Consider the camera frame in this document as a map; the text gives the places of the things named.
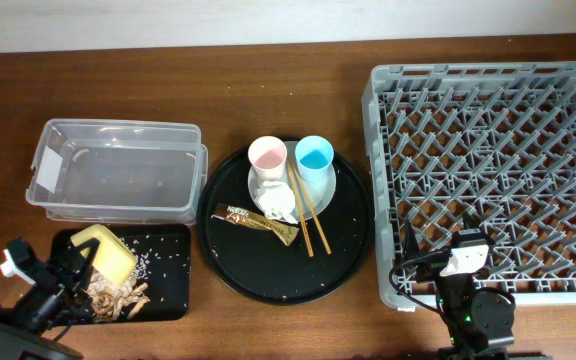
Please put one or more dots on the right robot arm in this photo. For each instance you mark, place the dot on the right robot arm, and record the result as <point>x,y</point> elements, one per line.
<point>479,320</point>

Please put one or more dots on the round black tray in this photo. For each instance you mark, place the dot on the round black tray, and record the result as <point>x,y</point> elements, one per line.
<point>255,263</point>

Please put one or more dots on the blue plastic cup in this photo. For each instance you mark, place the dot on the blue plastic cup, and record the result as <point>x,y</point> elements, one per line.
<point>314,155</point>

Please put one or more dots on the wooden chopstick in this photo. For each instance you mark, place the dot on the wooden chopstick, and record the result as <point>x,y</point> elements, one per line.
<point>302,222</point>
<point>313,213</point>

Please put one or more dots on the clear plastic waste bin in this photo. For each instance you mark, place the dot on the clear plastic waste bin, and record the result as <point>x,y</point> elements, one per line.
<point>119,171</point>

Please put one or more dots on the grey round plate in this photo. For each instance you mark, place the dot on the grey round plate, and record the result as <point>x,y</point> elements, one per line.
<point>320,192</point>

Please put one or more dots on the pink plastic cup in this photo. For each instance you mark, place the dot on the pink plastic cup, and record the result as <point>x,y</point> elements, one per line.
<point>267,155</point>

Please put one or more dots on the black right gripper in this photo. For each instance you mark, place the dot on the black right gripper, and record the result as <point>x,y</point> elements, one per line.
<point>432,267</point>

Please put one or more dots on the white napkin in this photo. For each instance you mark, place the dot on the white napkin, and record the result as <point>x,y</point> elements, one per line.
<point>277,201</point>

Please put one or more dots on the gold coffee sachet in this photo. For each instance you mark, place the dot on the gold coffee sachet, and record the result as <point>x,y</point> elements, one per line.
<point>243,217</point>

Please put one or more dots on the grey dishwasher rack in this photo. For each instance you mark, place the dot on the grey dishwasher rack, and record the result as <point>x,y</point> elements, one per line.
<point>496,140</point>

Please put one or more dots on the rectangular black tray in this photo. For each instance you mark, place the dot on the rectangular black tray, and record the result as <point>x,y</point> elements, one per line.
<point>163,262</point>

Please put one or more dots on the food scraps pile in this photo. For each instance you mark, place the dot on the food scraps pile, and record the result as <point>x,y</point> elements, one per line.
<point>110,301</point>

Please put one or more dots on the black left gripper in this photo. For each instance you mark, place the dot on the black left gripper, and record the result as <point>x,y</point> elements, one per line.
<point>45,277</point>

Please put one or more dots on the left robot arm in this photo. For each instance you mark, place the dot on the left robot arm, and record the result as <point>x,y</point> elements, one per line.
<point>21,344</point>

